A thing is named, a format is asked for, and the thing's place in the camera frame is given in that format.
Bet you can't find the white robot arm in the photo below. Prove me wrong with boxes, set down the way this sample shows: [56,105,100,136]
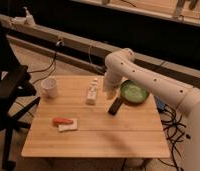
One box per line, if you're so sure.
[103,48,200,171]

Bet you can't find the white bottle on table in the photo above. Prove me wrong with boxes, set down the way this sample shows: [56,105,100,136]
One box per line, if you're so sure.
[86,78,98,105]

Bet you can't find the wooden table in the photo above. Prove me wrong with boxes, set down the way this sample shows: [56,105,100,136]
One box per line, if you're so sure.
[22,76,170,158]

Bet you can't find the blue box on floor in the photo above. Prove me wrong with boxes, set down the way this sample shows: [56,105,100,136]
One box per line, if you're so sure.
[155,99,165,112]

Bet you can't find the orange carrot toy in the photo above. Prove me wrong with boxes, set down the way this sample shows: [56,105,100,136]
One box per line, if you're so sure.
[52,117,73,126]

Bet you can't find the white cup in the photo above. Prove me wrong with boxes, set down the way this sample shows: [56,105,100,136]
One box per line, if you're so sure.
[41,77,58,98]

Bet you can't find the black office chair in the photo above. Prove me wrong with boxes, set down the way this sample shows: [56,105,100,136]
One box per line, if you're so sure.
[0,22,40,171]

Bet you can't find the green frying pan black handle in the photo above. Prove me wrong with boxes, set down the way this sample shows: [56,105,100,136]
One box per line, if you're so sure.
[108,80,149,116]

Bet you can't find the white cable on rail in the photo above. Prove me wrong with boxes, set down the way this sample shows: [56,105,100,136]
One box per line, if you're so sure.
[87,42,107,75]

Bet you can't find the black cable left floor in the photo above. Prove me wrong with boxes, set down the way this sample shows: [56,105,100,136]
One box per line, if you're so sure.
[27,40,64,85]

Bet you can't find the black floor cables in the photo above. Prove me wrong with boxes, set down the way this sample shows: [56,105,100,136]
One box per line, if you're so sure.
[158,103,194,171]

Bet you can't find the long grey beam rail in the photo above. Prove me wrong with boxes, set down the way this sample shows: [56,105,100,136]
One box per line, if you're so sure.
[0,14,200,88]

